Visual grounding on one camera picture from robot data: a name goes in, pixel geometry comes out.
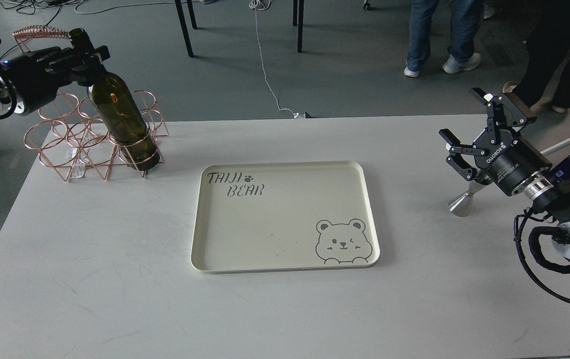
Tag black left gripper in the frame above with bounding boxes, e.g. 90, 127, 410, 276
1, 45, 110, 115

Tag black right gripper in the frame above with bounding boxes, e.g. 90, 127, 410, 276
438, 88, 552, 196

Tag dark green wine bottle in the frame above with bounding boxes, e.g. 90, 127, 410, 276
69, 28, 160, 171

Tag silver metal jigger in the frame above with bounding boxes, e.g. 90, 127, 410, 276
447, 179, 492, 217

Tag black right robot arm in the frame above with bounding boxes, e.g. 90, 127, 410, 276
439, 88, 570, 304

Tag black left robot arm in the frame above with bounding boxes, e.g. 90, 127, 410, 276
0, 25, 111, 120

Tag black table legs left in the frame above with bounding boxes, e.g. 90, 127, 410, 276
174, 0, 198, 58

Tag black table legs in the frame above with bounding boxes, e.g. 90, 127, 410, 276
292, 0, 305, 54
174, 0, 198, 58

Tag crouching person in jeans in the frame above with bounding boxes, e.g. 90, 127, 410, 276
403, 0, 496, 78

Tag person in black trousers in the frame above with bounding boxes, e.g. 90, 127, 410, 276
502, 0, 570, 113

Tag black table legs right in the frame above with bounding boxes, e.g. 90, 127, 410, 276
292, 0, 305, 54

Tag cream bear serving tray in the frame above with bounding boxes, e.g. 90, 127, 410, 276
190, 161, 380, 273

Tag copper wire wine rack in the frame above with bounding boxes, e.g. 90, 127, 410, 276
12, 25, 170, 182

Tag black cables on floor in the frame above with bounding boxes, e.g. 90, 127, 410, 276
0, 0, 176, 60

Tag white cable on floor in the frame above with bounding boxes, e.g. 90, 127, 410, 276
248, 0, 306, 119

